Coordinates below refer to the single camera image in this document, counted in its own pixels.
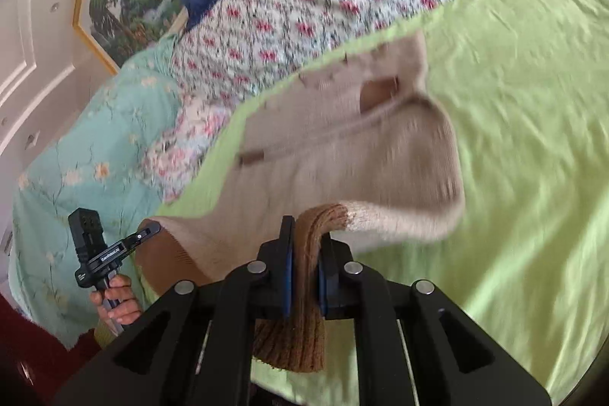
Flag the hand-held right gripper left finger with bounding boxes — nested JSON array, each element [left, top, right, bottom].
[[51, 216, 297, 406]]

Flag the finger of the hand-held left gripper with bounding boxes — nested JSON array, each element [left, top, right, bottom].
[[124, 220, 163, 251]]

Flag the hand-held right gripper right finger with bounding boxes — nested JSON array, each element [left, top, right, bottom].
[[318, 233, 553, 406]]

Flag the beige knit sweater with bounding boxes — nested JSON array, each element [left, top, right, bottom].
[[136, 29, 467, 374]]

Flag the person's left hand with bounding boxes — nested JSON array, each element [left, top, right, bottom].
[[90, 274, 143, 327]]

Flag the turquoise floral bedding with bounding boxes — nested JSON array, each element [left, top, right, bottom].
[[8, 35, 191, 350]]

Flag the green bed sheet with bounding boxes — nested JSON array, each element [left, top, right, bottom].
[[155, 0, 609, 404]]

